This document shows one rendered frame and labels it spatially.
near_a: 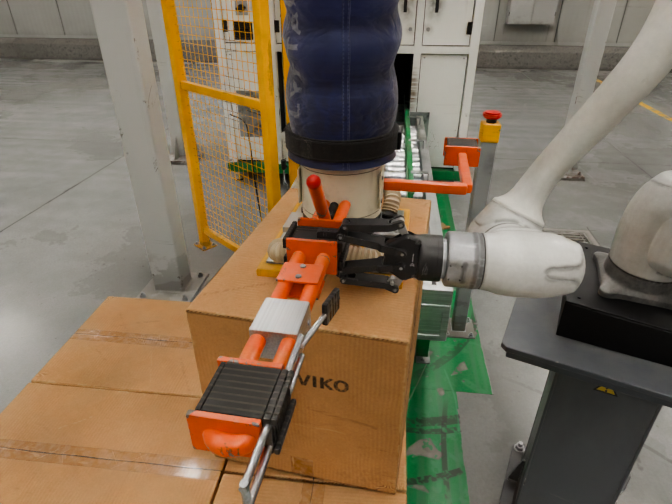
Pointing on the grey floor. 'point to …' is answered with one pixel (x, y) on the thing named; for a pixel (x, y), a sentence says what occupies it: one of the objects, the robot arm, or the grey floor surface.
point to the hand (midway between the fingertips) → (315, 249)
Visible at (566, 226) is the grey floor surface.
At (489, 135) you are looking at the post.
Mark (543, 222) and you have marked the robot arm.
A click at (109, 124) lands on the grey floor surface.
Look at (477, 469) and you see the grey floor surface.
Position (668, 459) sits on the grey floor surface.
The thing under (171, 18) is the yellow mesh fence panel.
